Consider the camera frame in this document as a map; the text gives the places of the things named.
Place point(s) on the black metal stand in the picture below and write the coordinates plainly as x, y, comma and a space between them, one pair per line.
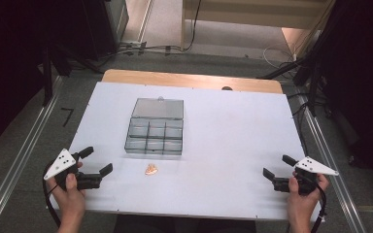
304, 71

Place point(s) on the beige wooden shelf unit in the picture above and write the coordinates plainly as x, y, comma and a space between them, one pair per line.
255, 14

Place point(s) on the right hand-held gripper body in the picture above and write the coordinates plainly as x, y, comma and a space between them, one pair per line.
314, 166

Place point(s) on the dark cabinet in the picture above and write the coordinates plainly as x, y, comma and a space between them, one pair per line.
107, 26

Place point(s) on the black stand leg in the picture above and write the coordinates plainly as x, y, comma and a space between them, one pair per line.
47, 81

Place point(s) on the wooden table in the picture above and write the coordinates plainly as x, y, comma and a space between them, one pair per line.
187, 80

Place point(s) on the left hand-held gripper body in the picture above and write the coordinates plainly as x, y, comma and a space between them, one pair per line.
60, 165

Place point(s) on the person's left hand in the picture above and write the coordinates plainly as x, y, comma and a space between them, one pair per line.
68, 197

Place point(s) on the clear plastic compartment box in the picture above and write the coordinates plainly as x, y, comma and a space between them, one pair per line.
155, 132

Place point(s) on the person's lap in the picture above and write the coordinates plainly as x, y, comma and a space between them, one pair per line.
184, 225

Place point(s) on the aluminium floor rail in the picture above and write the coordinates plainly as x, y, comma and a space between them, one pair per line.
22, 155
333, 161

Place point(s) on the small orange item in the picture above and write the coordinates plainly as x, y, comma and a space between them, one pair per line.
151, 169

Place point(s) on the black curtain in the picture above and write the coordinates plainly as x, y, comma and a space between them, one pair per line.
11, 64
362, 81

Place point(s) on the person's right hand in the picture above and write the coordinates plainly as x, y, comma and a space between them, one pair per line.
302, 200

